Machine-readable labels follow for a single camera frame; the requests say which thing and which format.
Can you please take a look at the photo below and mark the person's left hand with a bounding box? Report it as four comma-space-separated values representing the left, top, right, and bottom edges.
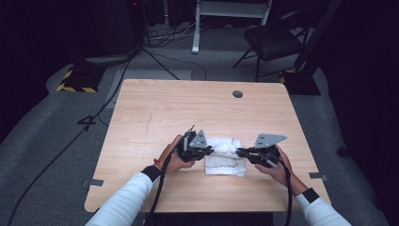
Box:
152, 134, 196, 175

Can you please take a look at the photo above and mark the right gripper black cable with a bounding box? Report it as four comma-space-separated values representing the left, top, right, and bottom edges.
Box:
266, 158, 294, 226

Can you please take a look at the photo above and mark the black folding chair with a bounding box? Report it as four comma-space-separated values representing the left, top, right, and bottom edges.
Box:
231, 7, 315, 83

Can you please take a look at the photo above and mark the grey tape piece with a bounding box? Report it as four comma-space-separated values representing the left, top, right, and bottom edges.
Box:
81, 178, 105, 188
308, 171, 330, 183

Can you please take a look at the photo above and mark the person's right hand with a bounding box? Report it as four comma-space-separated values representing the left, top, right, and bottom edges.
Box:
254, 144, 303, 190

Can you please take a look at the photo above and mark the long black floor cable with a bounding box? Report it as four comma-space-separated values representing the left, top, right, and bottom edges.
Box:
7, 53, 136, 226

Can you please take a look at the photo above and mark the large black equipment box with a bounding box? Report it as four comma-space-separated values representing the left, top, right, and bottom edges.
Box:
79, 0, 147, 57

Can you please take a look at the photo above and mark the black yellow striped base plate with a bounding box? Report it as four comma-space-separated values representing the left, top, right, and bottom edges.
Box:
279, 67, 322, 96
56, 64, 106, 94

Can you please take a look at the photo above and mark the person's dark lap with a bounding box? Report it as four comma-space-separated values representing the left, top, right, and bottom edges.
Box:
144, 212, 275, 226

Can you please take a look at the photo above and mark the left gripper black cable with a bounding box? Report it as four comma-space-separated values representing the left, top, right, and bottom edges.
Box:
144, 135, 189, 226

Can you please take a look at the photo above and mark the white metal stand frame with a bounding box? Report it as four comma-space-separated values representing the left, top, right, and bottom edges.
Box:
191, 0, 274, 56

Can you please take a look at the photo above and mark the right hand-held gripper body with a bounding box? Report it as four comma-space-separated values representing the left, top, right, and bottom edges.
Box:
244, 133, 288, 170

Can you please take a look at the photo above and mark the thin black floor cable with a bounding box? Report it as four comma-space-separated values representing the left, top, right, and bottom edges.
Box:
140, 46, 208, 82

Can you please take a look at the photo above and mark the black slanted stand post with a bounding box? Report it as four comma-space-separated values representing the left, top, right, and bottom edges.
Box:
294, 0, 343, 73

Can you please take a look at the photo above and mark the bundle of floor cables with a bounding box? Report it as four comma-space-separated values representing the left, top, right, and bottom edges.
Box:
143, 18, 206, 49

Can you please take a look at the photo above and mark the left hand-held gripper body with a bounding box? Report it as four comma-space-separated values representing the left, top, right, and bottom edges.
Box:
176, 125, 215, 164

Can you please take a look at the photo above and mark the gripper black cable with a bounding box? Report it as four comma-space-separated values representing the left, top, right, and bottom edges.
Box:
144, 135, 189, 226
266, 158, 294, 226

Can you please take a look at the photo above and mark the white cloth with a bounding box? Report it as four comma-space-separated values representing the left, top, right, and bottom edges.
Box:
203, 136, 247, 178

